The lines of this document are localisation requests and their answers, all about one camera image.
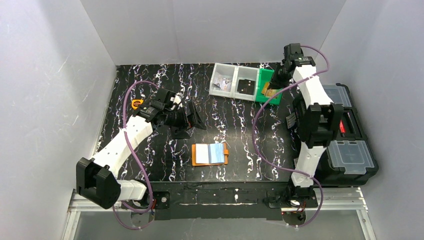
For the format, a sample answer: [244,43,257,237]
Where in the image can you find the black plastic toolbox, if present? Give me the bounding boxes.
[286,82,380,187]

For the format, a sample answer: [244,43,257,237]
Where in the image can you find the aluminium frame rail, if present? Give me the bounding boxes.
[62,188,376,240]

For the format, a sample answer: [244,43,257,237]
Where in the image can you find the green plastic bin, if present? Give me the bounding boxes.
[254,68,282,106]

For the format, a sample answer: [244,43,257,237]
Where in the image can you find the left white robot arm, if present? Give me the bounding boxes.
[76,88,207,209]

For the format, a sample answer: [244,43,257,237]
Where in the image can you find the grey plastic bin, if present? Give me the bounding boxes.
[232,66,260,102]
[209,63,238,98]

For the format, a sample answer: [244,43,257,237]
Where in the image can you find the left grey plastic bin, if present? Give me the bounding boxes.
[209,63,238,98]

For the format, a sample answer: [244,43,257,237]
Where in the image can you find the black credit card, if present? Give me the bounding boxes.
[246,80,256,95]
[237,79,250,95]

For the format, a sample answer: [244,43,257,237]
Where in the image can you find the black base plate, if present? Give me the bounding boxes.
[151,181,318,221]

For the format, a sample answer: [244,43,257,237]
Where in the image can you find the middle grey plastic bin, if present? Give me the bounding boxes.
[232,66,260,102]

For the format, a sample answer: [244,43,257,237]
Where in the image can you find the orange leather card holder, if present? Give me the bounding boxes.
[191,143,229,167]

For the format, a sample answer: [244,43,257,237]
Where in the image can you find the yellow tape measure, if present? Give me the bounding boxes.
[131,99,144,110]

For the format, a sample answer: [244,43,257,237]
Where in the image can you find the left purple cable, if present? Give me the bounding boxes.
[111,80,160,231]

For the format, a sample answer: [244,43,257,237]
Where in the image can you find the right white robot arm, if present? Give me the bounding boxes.
[267,43,344,188]

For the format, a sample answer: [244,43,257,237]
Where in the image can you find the photo cards in bin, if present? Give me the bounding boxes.
[213,75,232,92]

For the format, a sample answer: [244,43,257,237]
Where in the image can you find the gold card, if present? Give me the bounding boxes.
[265,89,278,98]
[261,82,274,98]

